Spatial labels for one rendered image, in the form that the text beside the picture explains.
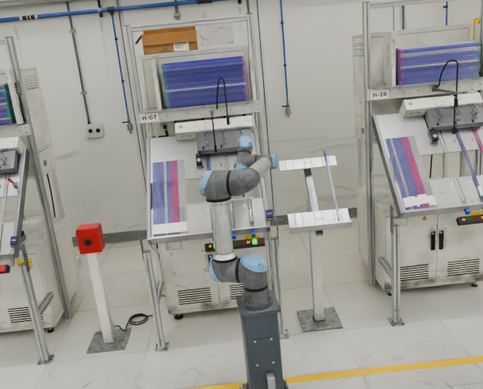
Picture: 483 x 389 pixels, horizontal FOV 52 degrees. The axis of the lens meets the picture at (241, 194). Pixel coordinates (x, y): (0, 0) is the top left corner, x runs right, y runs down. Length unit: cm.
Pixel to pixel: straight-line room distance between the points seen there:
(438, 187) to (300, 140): 193
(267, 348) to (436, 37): 224
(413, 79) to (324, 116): 158
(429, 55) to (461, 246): 125
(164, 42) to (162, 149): 73
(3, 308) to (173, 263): 115
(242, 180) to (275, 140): 258
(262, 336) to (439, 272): 157
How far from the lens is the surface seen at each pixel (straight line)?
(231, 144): 306
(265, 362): 248
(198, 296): 336
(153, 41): 347
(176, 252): 323
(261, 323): 237
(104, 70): 473
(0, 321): 372
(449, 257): 358
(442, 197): 312
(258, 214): 288
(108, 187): 490
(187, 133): 314
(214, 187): 219
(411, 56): 333
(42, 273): 346
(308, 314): 336
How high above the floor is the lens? 171
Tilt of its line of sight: 16 degrees down
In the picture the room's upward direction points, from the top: 6 degrees counter-clockwise
